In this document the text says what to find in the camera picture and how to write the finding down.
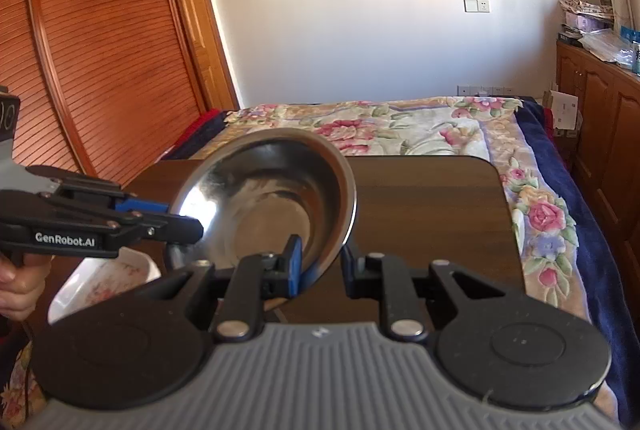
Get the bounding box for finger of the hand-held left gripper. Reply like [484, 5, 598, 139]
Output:
[0, 193, 205, 259]
[25, 167, 169, 214]

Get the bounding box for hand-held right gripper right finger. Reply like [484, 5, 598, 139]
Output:
[341, 244, 506, 342]

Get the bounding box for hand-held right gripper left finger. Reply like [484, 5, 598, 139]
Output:
[132, 234, 304, 342]

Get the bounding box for large floral rectangular plate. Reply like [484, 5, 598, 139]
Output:
[47, 247, 162, 326]

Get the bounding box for medium steel bowl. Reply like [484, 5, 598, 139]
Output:
[169, 127, 359, 299]

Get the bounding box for person's left hand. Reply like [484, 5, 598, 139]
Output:
[0, 255, 49, 326]

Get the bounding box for wooden louvered wardrobe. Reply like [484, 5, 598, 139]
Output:
[0, 0, 217, 192]

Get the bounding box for floral blanket with navy border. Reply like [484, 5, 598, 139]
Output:
[0, 95, 640, 430]

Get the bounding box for wooden door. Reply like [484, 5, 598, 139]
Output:
[165, 0, 241, 112]

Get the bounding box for white paper carton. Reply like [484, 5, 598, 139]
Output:
[547, 87, 581, 134]

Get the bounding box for wooden cabinet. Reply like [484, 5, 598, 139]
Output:
[555, 39, 640, 307]

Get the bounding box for clear plastic bags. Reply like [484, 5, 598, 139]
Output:
[580, 28, 640, 71]

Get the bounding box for stack of papers and boxes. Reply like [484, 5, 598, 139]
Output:
[557, 0, 617, 49]

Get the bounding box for row of wall sockets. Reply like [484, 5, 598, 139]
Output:
[457, 84, 514, 98]

